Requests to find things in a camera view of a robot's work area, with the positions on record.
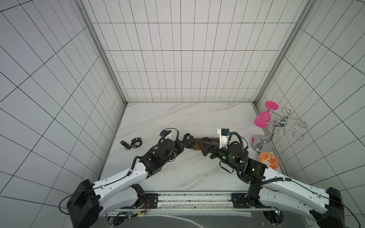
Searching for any pink plastic wine glass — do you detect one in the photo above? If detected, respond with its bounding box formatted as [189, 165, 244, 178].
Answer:
[254, 101, 279, 128]

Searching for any black rectangular smart watch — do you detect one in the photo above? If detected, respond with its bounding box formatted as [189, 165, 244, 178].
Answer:
[120, 137, 143, 150]

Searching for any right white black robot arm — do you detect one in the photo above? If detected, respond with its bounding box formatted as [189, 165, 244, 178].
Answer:
[198, 139, 345, 228]

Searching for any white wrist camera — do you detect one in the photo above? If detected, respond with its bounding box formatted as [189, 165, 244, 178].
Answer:
[160, 129, 172, 141]
[217, 128, 230, 149]

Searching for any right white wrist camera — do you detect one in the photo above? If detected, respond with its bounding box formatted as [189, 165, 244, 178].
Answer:
[217, 128, 230, 149]

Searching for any brown wooden watch stand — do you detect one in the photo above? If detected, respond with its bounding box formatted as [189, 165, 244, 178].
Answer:
[190, 137, 221, 151]

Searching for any silver wire glass rack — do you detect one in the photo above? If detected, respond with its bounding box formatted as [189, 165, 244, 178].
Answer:
[249, 108, 308, 154]

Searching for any aluminium mounting rail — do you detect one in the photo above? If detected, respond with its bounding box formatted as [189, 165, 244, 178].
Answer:
[82, 190, 310, 213]

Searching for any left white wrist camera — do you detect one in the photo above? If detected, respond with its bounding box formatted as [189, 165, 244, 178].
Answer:
[160, 129, 172, 141]

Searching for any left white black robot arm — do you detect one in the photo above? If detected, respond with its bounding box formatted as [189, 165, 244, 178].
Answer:
[66, 135, 184, 228]

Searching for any orange patterned plate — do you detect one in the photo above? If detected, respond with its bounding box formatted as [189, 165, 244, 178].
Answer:
[259, 152, 279, 170]

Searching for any black round wrist watch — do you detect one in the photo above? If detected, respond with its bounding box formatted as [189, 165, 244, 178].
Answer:
[183, 133, 196, 149]

